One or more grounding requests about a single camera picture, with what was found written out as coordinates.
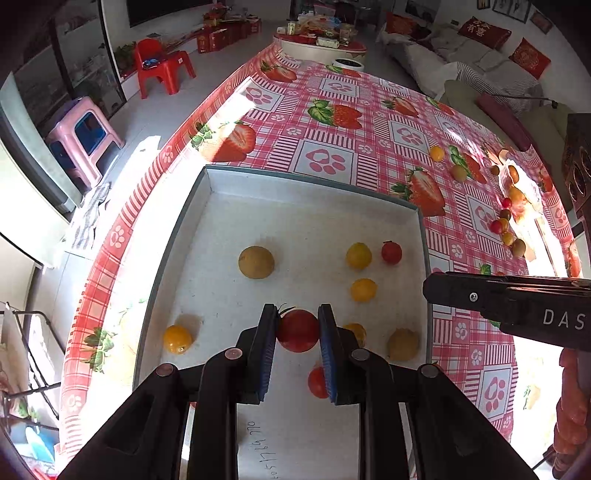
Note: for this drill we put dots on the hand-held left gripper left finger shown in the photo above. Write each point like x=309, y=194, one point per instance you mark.
x=268, y=355

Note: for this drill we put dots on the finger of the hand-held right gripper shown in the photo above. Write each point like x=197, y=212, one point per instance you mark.
x=452, y=290

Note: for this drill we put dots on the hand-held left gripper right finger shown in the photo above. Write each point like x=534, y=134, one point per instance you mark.
x=328, y=360

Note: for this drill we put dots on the yellow cherry tomato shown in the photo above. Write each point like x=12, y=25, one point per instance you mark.
x=177, y=339
x=359, y=255
x=508, y=238
x=358, y=331
x=364, y=290
x=437, y=153

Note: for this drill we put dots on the yellow-green round fruit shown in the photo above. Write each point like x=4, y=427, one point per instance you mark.
x=459, y=172
x=403, y=344
x=256, y=262
x=519, y=248

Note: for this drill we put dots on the white shallow tray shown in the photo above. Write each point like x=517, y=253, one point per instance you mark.
x=300, y=221

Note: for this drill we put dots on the person's right hand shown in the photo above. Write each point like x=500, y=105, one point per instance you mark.
x=575, y=410

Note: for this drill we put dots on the orange cherry tomato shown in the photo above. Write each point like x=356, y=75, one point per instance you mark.
x=505, y=225

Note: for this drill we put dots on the dark brown cherry tomato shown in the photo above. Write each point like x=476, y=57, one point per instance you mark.
x=505, y=214

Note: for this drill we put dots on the brown wooden box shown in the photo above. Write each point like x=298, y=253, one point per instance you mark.
x=577, y=161

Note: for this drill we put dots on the strawberry print checked tablecloth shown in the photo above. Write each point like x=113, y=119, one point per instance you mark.
x=346, y=152

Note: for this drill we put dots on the pink long cushion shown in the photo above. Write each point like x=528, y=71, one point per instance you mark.
x=505, y=119

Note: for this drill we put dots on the metal drying rack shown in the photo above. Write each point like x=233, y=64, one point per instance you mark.
x=44, y=332

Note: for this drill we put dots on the grey striped floor cloth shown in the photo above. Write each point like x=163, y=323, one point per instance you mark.
x=90, y=217

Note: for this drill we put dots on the grey sofa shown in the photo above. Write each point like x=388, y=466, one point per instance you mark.
x=443, y=50

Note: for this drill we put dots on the red embroidered cushion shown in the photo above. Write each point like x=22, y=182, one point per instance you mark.
x=485, y=31
x=529, y=57
x=399, y=23

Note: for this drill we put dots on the black round bowl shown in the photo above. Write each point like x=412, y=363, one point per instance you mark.
x=348, y=63

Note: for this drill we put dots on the round white coffee table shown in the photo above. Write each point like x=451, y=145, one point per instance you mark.
x=304, y=51

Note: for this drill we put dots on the pile of snack packets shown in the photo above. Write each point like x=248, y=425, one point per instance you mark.
x=318, y=28

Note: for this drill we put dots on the pink plastic stool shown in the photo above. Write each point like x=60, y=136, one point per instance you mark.
x=76, y=129

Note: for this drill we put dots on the red plastic chair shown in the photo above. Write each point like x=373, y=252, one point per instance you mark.
x=173, y=62

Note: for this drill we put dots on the blue toy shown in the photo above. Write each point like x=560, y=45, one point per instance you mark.
x=150, y=62

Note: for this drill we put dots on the red gift box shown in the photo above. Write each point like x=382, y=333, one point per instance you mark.
x=205, y=42
x=244, y=30
x=220, y=38

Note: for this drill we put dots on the potted green plant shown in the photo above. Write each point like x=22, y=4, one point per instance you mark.
x=124, y=53

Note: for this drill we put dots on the dark glass cabinet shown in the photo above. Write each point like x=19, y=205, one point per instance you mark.
x=69, y=69

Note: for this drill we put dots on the black television screen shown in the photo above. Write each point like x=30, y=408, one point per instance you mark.
x=161, y=9

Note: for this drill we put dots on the framed wall picture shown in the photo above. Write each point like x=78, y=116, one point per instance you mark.
x=541, y=21
x=510, y=7

